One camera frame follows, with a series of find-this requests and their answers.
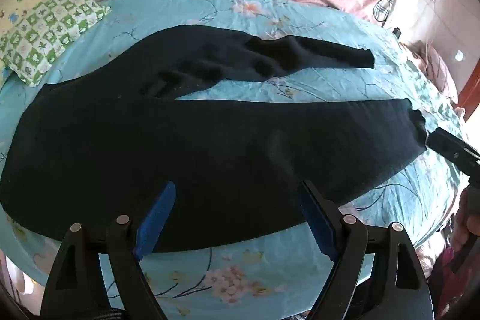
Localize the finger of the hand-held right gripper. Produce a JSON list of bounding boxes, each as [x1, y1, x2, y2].
[[425, 127, 480, 189]]

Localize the pink bedding bundle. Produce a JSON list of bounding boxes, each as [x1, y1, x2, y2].
[[407, 40, 459, 105]]

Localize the blue floral bedsheet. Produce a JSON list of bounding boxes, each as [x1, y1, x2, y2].
[[0, 0, 469, 320]]

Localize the black pants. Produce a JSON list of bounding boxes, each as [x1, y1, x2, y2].
[[0, 24, 428, 253]]

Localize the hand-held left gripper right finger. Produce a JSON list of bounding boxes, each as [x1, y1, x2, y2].
[[298, 179, 436, 320]]

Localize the person's right hand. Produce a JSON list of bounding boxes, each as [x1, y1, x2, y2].
[[450, 188, 480, 253]]

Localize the brown wooden door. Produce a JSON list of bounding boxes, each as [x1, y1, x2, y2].
[[457, 69, 480, 118]]

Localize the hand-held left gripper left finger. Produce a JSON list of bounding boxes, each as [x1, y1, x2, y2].
[[40, 181, 177, 320]]

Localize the yellow green patterned pillow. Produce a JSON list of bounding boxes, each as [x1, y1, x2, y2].
[[0, 0, 111, 87]]

